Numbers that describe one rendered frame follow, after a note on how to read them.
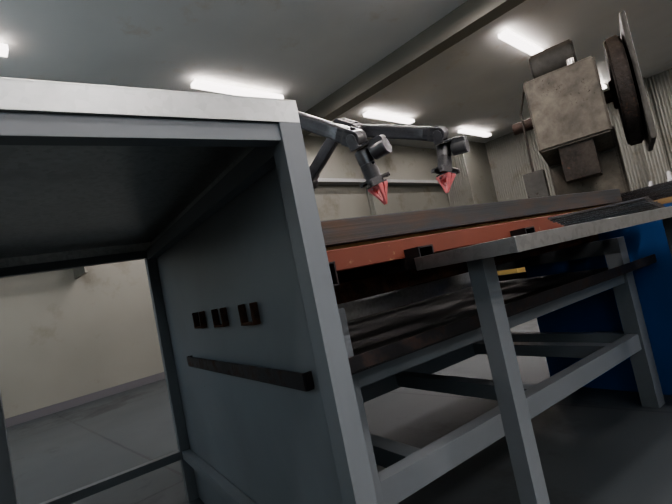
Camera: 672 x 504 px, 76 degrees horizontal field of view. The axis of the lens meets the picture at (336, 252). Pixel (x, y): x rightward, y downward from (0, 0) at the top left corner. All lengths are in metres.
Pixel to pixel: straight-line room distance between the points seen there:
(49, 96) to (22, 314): 4.72
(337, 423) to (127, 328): 4.87
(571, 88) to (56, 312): 5.46
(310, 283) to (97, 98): 0.39
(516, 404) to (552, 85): 3.86
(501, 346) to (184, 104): 0.73
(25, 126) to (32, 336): 4.72
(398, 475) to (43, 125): 0.93
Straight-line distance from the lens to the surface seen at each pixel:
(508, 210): 1.42
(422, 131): 1.85
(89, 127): 0.65
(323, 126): 1.58
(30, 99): 0.66
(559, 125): 4.52
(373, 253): 1.00
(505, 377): 0.97
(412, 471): 1.11
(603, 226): 1.13
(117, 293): 5.50
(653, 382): 2.13
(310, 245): 0.70
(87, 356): 5.40
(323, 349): 0.70
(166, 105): 0.68
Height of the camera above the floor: 0.74
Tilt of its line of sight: 4 degrees up
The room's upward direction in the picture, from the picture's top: 12 degrees counter-clockwise
